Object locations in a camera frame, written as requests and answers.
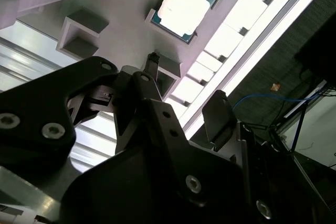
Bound silver CPU with green edge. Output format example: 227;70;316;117
151;0;220;44

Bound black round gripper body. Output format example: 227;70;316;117
51;139;336;224

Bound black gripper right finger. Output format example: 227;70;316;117
201;89;254;174

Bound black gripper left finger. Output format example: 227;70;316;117
0;52;209;209

